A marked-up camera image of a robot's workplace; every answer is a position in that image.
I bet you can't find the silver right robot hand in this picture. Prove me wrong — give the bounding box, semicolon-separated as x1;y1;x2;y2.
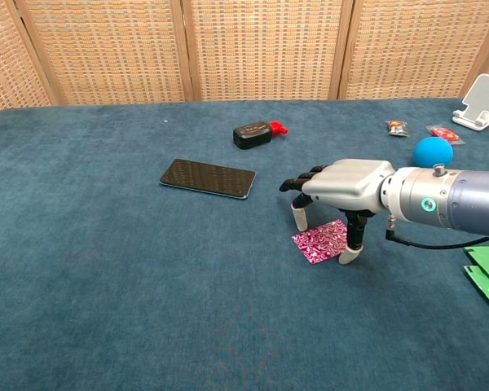
279;158;395;266

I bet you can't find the pink patterned card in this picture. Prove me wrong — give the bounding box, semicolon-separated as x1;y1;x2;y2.
291;218;349;266

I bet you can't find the dark orange candy packet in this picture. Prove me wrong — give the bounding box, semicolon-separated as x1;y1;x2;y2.
385;120;410;138

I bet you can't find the blue ball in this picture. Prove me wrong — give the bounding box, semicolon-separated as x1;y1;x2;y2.
412;136;454;169

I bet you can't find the black bottle with red cap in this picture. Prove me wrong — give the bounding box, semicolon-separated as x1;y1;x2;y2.
232;120;289;150

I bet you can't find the red candy packet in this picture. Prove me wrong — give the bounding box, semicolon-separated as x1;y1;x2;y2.
425;125;466;145

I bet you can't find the black smartphone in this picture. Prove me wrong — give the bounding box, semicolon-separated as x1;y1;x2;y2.
159;158;257;200

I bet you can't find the white phone stand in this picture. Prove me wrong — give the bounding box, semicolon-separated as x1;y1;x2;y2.
452;73;489;132

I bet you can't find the blue table cover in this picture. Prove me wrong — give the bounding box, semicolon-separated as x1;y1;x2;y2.
0;97;489;391

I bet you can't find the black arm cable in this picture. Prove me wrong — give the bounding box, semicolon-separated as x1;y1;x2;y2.
385;215;489;249

